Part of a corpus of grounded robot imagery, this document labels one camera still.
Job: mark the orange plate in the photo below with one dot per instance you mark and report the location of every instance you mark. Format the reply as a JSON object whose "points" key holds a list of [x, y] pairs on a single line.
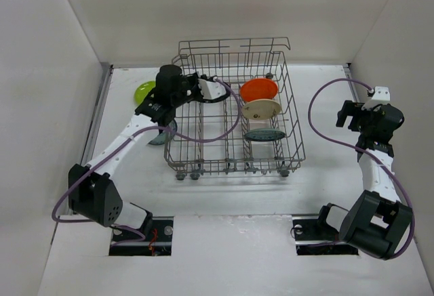
{"points": [[257, 89]]}

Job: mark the black plate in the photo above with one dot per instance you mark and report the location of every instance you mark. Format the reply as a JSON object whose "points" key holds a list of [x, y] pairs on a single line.
{"points": [[221, 98]]}

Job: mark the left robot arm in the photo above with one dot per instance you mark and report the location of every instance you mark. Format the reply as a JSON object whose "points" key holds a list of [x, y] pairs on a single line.
{"points": [[92, 192]]}

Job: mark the blue floral plate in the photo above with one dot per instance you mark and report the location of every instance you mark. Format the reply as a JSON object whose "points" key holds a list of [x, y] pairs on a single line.
{"points": [[264, 135], [165, 136]]}

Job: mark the grey wire dish rack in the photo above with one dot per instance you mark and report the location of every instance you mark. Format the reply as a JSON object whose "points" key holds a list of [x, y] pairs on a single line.
{"points": [[235, 61]]}

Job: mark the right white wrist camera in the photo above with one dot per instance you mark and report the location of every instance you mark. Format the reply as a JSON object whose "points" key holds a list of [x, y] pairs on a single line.
{"points": [[377, 97]]}

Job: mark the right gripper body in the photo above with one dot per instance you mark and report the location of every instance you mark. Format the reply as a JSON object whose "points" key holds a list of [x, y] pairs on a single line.
{"points": [[350, 115]]}

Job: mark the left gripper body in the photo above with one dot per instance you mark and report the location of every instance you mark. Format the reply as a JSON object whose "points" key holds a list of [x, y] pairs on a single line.
{"points": [[191, 86]]}

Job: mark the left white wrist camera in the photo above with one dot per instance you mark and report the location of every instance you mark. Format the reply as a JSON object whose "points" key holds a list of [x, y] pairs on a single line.
{"points": [[210, 90]]}

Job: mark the lime green plate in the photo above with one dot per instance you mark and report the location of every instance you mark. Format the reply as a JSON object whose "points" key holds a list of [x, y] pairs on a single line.
{"points": [[142, 91]]}

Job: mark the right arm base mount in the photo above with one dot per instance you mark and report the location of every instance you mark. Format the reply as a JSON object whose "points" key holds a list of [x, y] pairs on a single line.
{"points": [[315, 239]]}

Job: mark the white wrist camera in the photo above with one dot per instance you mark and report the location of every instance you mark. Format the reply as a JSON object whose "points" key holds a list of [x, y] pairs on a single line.
{"points": [[210, 90], [377, 97]]}

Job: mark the cream plate with markings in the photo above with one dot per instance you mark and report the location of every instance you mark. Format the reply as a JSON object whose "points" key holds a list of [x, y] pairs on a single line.
{"points": [[261, 109]]}

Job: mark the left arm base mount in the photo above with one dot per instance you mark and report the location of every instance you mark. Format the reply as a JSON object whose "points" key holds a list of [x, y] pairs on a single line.
{"points": [[157, 242]]}

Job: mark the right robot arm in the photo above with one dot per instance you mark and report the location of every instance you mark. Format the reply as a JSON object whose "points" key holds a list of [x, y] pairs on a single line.
{"points": [[378, 220]]}

